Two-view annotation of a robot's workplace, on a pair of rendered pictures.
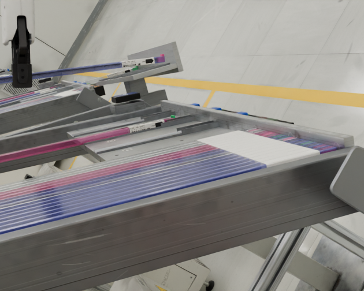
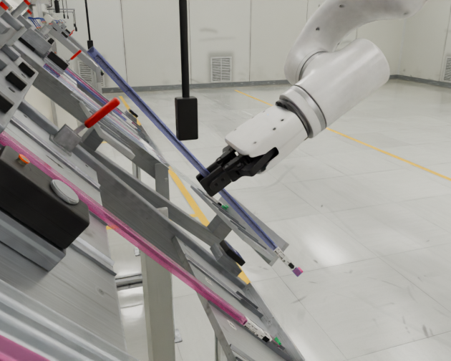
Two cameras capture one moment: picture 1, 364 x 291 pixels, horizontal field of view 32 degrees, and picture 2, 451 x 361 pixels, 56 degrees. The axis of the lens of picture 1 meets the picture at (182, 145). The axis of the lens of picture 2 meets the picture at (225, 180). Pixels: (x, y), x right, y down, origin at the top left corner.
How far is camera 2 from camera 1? 0.59 m
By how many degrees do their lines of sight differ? 15
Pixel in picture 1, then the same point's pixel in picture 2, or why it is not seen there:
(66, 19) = (149, 72)
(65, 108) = (140, 159)
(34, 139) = (150, 216)
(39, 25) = (134, 59)
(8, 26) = (260, 145)
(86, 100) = (159, 171)
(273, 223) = not seen: outside the picture
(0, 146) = (122, 194)
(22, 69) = (222, 178)
